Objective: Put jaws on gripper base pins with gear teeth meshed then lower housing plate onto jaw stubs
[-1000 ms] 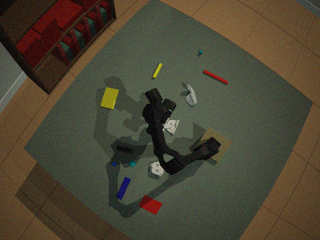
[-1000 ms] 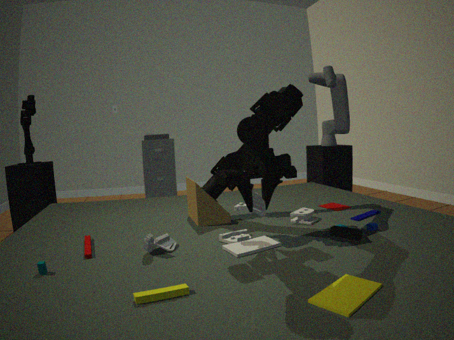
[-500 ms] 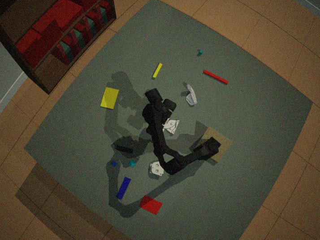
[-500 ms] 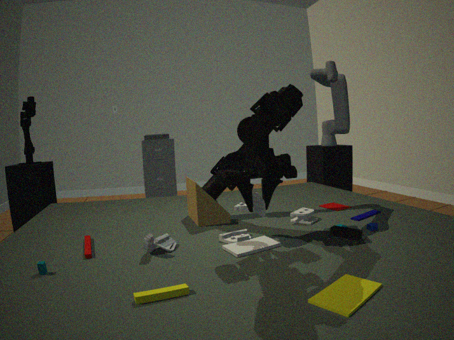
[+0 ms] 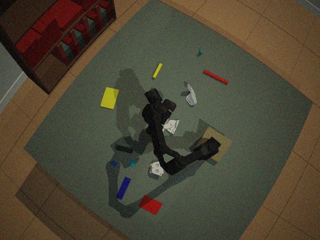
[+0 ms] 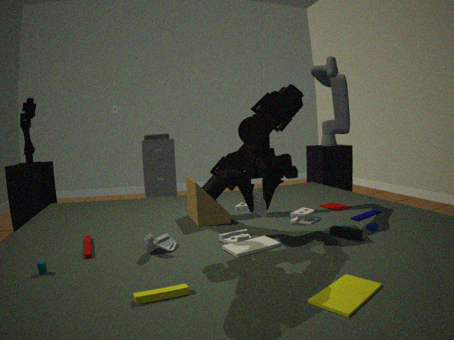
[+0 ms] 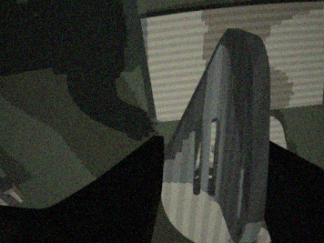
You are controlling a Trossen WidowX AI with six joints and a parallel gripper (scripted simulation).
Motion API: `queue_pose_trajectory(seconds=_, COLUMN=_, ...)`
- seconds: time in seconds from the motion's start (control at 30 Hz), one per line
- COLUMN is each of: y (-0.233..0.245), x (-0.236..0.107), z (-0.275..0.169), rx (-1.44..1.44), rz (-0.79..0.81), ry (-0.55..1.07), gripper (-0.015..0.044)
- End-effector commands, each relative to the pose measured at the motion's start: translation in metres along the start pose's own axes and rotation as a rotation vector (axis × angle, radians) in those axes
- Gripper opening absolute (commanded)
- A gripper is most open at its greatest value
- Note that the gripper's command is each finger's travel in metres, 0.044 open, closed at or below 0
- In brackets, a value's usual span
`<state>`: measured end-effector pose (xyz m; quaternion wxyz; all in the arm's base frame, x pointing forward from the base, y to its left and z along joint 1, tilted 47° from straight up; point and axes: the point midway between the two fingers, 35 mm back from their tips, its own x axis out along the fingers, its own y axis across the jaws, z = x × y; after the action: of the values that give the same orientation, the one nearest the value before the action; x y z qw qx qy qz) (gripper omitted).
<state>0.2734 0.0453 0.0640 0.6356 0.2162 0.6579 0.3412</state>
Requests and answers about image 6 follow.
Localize red flat bar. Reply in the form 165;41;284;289
85;235;92;259

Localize yellow rectangular bar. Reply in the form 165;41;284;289
133;284;189;304

